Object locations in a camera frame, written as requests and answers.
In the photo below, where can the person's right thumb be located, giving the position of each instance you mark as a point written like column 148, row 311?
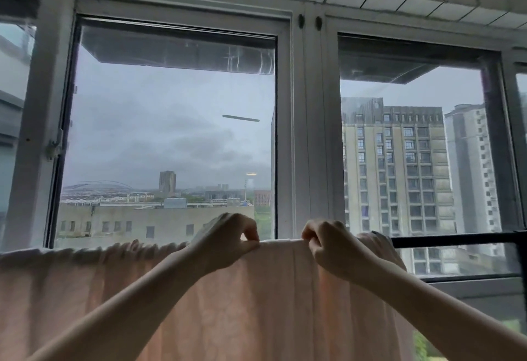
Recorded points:
column 316, row 247

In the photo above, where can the grey outside canopy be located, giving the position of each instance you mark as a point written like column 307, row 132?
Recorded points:
column 177, row 49

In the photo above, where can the white window frame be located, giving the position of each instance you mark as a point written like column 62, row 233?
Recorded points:
column 306, row 126

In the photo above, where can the low white building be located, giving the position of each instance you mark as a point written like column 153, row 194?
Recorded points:
column 144, row 222

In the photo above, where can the person's left thumb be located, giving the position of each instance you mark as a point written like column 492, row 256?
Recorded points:
column 247, row 240

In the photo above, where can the distant brown tower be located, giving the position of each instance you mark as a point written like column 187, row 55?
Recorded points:
column 167, row 183

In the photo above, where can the person's right hand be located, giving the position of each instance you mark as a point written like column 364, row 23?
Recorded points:
column 341, row 253

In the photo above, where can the black metal rod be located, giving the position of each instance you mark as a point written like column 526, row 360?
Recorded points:
column 453, row 239

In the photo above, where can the tall white apartment building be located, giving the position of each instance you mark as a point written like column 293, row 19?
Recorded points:
column 473, row 175

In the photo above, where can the person's left hand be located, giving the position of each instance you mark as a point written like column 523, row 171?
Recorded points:
column 220, row 245

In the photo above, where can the tall beige apartment building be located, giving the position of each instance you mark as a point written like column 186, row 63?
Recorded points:
column 395, row 175

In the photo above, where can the white window latch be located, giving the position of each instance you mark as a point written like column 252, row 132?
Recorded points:
column 54, row 146

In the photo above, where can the person's left forearm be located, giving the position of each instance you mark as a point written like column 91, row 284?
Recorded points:
column 123, row 311

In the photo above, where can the dark window hinge knob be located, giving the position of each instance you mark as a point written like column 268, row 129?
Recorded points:
column 301, row 21
column 318, row 22

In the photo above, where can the distant domed stadium roof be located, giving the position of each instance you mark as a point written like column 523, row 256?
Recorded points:
column 99, row 189

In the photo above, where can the pink cloth sheet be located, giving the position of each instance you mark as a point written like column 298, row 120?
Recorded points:
column 263, row 303

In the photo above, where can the dark lower railing bar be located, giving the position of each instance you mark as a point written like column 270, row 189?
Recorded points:
column 473, row 278

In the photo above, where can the person's right forearm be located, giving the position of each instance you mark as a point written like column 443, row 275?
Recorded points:
column 444, row 315

